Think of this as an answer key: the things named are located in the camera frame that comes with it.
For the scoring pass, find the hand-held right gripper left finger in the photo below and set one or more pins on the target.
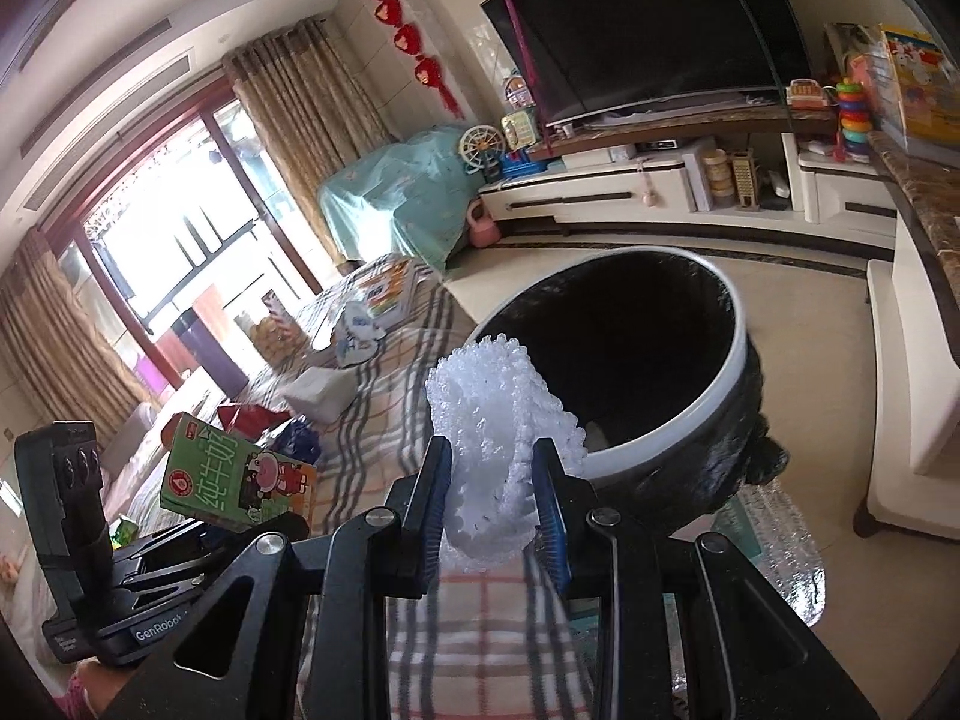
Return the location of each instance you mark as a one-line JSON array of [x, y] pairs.
[[439, 529]]

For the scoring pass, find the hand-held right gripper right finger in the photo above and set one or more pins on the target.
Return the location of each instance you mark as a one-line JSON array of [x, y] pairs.
[[551, 544]]

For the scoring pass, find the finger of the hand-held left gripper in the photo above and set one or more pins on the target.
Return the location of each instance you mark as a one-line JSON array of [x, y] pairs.
[[169, 546], [165, 586]]

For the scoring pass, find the green drink carton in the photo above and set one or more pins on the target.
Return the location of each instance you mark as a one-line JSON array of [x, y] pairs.
[[225, 472]]

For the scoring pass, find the white foam fruit net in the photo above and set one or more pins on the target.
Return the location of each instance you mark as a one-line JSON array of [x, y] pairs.
[[487, 405]]

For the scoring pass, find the black bin with white rim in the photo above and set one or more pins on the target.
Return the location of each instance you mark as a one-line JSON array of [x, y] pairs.
[[637, 345]]

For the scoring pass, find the red wrapper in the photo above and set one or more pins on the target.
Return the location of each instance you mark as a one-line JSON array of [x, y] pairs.
[[251, 418]]

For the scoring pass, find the beige patterned curtain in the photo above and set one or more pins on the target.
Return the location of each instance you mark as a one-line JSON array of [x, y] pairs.
[[60, 345], [300, 112]]

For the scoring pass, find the white tissue pack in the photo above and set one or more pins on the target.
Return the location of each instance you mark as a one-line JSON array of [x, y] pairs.
[[319, 394]]

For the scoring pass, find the clear bubble wrap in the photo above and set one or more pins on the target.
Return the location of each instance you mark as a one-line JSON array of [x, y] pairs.
[[780, 555]]

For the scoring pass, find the clear snack jar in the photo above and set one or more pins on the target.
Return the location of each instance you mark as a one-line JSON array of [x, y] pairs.
[[276, 330]]

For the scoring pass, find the colourful printed box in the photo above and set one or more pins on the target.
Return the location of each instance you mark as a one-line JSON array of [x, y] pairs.
[[382, 289]]

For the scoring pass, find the pink kettlebell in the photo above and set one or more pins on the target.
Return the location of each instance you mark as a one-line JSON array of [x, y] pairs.
[[484, 229]]

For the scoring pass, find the pink hanging brush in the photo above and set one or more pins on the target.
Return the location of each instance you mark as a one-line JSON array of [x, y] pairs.
[[649, 195]]

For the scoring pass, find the white television cabinet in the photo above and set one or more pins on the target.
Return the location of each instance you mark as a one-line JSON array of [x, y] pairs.
[[600, 184]]

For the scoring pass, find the blue plastic toy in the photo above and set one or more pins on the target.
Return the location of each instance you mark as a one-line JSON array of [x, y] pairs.
[[523, 165]]

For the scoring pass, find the white ferris wheel toy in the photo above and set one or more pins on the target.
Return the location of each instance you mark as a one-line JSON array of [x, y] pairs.
[[476, 146]]

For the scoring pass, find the white side cabinet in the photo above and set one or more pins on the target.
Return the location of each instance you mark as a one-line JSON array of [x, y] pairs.
[[900, 360]]

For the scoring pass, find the stack of round wooden boxes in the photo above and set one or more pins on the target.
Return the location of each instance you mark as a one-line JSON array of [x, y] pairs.
[[716, 180]]

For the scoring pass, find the green toy learning tablet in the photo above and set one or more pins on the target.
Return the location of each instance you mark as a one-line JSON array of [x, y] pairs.
[[519, 129]]

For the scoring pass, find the wooden slatted holder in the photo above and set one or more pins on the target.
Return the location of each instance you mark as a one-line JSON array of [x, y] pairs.
[[744, 181]]

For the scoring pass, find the white remote control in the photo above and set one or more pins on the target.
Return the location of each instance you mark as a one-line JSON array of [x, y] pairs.
[[778, 184]]

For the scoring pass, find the pink toy house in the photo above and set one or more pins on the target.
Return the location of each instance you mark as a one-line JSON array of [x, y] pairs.
[[519, 90]]

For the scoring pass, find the pink long stick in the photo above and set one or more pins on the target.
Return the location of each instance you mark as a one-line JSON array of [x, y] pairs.
[[525, 60]]

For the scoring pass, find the orange toy cash register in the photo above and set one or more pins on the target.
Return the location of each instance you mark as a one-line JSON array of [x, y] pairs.
[[806, 94]]

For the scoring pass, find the black flat television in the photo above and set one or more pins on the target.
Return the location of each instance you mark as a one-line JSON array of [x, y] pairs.
[[645, 22]]

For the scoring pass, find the yellow children's book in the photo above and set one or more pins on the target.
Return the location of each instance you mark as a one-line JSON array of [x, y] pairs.
[[919, 90]]

